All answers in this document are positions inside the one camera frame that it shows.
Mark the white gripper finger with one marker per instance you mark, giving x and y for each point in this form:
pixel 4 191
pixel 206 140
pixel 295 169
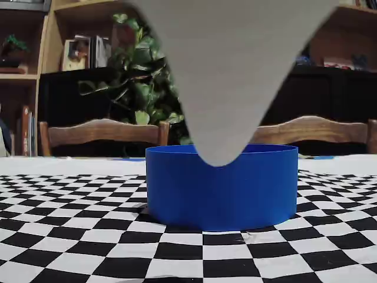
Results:
pixel 229 73

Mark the blue round box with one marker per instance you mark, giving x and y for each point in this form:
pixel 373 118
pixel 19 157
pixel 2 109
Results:
pixel 221 200

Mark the starry night picture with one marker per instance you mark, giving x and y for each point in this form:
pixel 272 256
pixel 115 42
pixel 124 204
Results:
pixel 302 60

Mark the green pothos plant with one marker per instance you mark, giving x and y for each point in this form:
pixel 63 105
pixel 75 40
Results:
pixel 141 88

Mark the wooden chair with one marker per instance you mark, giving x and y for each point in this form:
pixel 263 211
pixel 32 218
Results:
pixel 103 132
pixel 318 129

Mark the blue tape strip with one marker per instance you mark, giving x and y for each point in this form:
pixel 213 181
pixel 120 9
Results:
pixel 318 157
pixel 132 159

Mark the pale upright book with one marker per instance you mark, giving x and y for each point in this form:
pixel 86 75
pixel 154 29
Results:
pixel 100 51

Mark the framed photo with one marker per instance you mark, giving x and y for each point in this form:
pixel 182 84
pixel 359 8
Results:
pixel 75 54

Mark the light wooden bookshelf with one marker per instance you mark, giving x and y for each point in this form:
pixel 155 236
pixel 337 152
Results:
pixel 45 44

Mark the thin blue book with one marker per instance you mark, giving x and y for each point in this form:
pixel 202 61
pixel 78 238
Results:
pixel 33 135

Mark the orange spine book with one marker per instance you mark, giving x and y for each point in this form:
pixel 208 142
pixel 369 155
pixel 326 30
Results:
pixel 25 129

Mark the checkered print white mat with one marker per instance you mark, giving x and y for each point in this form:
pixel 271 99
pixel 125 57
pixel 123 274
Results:
pixel 88 236

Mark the dark framed monitor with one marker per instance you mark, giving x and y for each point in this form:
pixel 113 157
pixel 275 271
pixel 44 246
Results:
pixel 23 4

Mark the green bonsai model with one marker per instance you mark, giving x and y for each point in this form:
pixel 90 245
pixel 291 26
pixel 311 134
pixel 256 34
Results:
pixel 13 47

